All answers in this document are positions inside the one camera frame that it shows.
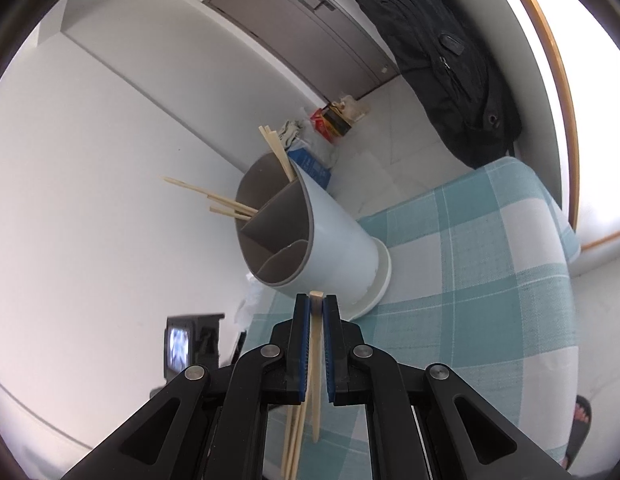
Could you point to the teal checked tablecloth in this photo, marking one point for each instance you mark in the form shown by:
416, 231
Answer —
465, 285

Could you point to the wooden window frame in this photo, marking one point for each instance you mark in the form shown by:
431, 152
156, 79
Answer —
567, 120

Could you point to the cream fabric bag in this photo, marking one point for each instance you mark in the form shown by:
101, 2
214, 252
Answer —
292, 130

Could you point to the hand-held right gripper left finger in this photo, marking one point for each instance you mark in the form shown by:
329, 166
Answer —
301, 350

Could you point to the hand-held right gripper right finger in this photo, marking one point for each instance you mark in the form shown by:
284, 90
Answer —
331, 350

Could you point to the black slipper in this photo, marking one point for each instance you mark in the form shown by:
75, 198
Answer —
577, 440

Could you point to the black backpack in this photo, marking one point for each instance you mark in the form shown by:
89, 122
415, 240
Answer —
430, 50

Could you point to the beige paper bag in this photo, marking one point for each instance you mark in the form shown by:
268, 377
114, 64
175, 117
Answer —
355, 107

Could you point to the red shopping bag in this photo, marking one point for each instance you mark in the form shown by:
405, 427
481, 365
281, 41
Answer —
321, 121

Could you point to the pile of bamboo sticks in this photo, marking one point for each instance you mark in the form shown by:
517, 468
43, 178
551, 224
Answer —
292, 450

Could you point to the white grey utensil holder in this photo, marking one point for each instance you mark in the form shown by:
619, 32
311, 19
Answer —
340, 240

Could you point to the person's foot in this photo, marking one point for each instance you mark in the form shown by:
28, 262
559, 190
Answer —
582, 412

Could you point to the grey door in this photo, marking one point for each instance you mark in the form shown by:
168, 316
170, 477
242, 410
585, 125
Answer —
290, 25

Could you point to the blue cardboard box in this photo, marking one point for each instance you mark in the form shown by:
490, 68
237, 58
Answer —
315, 167

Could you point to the wooden chopstick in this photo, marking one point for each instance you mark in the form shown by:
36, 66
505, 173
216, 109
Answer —
209, 194
234, 206
284, 156
229, 212
275, 150
316, 350

